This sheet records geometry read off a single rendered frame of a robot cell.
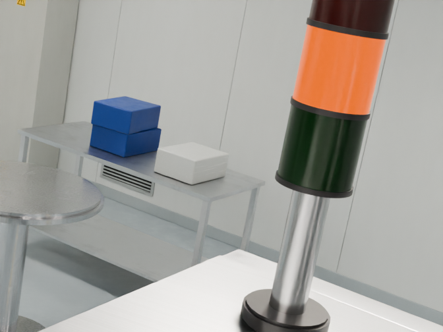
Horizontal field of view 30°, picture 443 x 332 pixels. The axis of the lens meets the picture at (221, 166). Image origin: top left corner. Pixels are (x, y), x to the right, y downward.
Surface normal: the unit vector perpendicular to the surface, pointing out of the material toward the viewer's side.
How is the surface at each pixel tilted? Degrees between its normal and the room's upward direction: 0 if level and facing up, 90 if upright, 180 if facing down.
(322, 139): 90
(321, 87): 90
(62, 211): 0
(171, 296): 0
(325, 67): 90
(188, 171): 90
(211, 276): 0
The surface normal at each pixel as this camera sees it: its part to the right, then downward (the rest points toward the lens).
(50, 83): 0.84, 0.28
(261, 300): 0.18, -0.95
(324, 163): 0.00, 0.25
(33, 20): -0.52, 0.13
